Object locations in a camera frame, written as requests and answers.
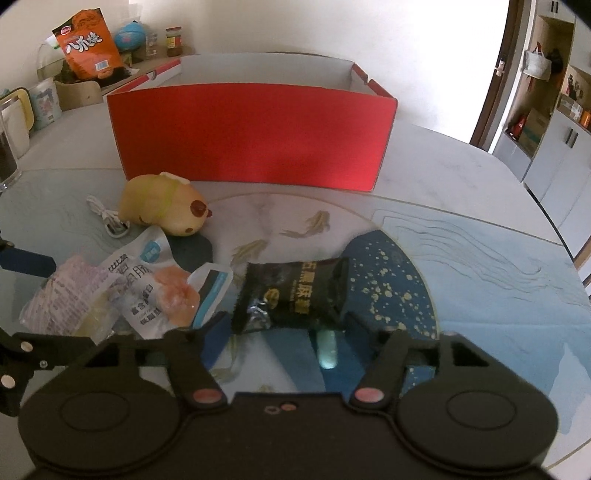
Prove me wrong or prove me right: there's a black snack packet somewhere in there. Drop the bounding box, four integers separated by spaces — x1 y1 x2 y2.
230 257 351 334

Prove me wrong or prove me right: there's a brown door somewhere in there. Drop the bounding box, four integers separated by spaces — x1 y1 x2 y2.
470 0 528 149

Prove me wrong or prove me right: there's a white printed canister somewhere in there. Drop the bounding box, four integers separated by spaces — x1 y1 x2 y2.
28 77 64 130

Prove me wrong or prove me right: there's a jar with red lid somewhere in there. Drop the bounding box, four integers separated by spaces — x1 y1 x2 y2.
165 26 184 57

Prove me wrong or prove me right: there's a white and blue patterned desktop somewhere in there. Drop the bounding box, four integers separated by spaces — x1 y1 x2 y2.
0 90 591 469

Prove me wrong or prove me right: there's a pink translucent packet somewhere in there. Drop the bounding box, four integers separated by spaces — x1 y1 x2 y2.
19 256 119 345

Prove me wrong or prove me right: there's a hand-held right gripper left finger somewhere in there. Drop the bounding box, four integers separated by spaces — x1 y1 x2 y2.
88 311 232 411

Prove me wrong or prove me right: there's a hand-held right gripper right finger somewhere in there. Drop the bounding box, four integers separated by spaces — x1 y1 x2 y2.
348 315 492 411

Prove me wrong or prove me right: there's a red cardboard box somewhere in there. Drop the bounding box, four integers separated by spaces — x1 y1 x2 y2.
106 54 399 194

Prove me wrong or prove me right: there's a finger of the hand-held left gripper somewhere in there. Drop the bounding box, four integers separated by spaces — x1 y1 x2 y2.
0 331 101 419
0 237 57 280

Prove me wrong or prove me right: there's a white packet with orange picture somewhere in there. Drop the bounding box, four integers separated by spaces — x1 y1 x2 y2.
99 226 202 341

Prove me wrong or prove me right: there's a white usb cable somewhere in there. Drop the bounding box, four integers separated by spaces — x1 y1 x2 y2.
86 193 130 239

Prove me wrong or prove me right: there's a hanging tote bag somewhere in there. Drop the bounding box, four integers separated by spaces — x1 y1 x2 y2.
523 43 553 83

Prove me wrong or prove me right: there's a glass jar with dark contents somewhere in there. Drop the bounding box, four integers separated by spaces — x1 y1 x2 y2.
0 103 23 192

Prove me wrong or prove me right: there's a yellow plush toy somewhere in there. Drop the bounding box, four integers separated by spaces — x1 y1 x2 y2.
119 171 214 237

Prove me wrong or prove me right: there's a blue globe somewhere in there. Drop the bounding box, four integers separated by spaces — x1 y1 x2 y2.
114 20 148 51

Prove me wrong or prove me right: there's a small wooden chair back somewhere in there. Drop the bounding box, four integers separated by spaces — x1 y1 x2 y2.
55 79 103 112

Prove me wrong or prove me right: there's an orange snack bag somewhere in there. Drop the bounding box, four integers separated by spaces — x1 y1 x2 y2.
51 8 123 79

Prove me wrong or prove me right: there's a white wall cabinet unit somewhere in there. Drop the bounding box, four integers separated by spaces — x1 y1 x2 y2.
488 0 591 282

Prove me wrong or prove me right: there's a white sideboard cabinet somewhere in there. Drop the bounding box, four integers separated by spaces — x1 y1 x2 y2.
99 45 182 97

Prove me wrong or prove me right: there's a white blue striped packet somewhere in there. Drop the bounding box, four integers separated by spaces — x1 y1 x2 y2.
189 261 234 331

